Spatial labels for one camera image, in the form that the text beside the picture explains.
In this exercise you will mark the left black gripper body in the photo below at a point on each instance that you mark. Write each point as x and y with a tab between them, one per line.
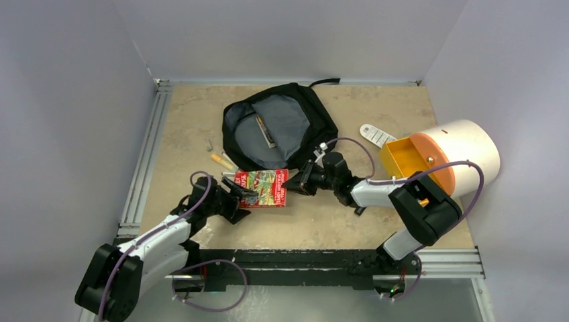
227	202

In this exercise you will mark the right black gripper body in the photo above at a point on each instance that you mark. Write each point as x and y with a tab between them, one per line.
313	178

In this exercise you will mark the red Treehouse book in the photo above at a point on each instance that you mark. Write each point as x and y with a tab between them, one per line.
268	186

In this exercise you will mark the Jane Eyre blue book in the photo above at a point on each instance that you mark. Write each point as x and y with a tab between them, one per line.
267	136

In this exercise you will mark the black student backpack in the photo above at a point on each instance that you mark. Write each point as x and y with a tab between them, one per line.
295	117

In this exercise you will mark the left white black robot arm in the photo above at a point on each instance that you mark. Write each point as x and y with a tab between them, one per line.
118	276

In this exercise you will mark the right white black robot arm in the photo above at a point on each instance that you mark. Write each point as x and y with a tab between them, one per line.
426	210

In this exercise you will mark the white red-capped marker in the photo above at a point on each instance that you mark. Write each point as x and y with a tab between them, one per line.
225	155

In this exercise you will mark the pink black highlighter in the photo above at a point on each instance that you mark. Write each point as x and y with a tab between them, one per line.
359	211

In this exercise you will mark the small clear cap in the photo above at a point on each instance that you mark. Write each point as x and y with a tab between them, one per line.
208	145

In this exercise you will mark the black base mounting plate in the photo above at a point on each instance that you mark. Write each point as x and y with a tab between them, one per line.
215	270

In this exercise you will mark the white cylinder orange drawer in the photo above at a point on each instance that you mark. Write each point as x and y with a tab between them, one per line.
461	140

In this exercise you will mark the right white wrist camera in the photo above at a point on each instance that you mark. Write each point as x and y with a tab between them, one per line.
320	152

